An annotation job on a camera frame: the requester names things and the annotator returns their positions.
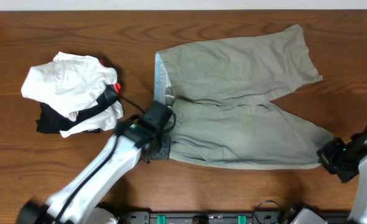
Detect khaki grey shorts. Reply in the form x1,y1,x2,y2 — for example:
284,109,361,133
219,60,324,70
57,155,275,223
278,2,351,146
154,25,333,170

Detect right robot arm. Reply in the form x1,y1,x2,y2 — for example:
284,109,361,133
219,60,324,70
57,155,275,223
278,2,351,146
286,125,367,224

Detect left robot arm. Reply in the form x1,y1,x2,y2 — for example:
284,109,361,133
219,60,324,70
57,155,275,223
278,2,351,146
16,101,176,223

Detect white bottom garment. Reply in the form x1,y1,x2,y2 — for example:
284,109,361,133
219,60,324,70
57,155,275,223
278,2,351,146
60,101,123,138

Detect white garment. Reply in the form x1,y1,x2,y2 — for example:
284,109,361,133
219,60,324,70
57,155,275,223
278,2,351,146
60,101,123,138
21,52,118,121

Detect red garment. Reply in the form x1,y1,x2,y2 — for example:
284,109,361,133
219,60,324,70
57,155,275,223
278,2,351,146
100,58,121,95

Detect white top garment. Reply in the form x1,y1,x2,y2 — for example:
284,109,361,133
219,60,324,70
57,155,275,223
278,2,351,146
21,52,118,121

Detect black garment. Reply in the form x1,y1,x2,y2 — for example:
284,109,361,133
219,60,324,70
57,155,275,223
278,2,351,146
36,87,118,134

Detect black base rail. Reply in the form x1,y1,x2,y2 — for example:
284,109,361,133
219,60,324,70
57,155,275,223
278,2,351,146
119,200,350,224

